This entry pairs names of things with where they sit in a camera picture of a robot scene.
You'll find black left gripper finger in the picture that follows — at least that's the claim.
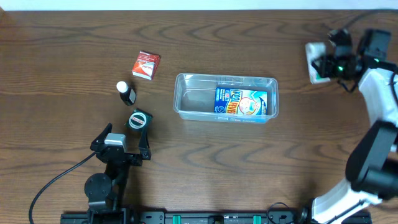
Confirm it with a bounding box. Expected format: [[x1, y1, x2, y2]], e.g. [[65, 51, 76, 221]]
[[90, 123, 113, 149], [139, 124, 152, 160]]

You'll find green ointment box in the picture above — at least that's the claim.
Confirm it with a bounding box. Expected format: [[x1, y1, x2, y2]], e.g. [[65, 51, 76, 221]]
[[125, 109, 153, 133]]

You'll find white green medicine box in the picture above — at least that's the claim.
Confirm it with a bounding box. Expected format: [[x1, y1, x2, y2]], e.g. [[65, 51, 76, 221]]
[[305, 42, 330, 85]]

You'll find dark syrup bottle white cap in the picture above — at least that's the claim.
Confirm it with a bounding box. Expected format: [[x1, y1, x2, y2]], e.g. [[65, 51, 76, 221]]
[[116, 81, 136, 106]]

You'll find red Panadol box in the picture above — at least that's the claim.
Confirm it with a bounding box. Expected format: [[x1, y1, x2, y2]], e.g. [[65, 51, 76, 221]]
[[132, 51, 161, 80]]

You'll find blue Kool Fever box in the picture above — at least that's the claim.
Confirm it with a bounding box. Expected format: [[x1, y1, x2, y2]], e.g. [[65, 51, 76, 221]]
[[214, 87, 267, 116]]

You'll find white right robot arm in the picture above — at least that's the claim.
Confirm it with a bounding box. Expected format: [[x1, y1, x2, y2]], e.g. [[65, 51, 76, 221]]
[[297, 29, 397, 223]]

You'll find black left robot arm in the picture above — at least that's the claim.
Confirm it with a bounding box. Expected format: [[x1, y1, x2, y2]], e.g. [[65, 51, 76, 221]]
[[84, 123, 151, 223]]

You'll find clear plastic container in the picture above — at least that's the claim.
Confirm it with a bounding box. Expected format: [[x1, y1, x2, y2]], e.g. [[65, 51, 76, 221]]
[[174, 73, 279, 123]]

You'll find black mounting rail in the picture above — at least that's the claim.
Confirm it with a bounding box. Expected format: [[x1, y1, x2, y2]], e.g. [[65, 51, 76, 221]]
[[60, 210, 373, 224]]

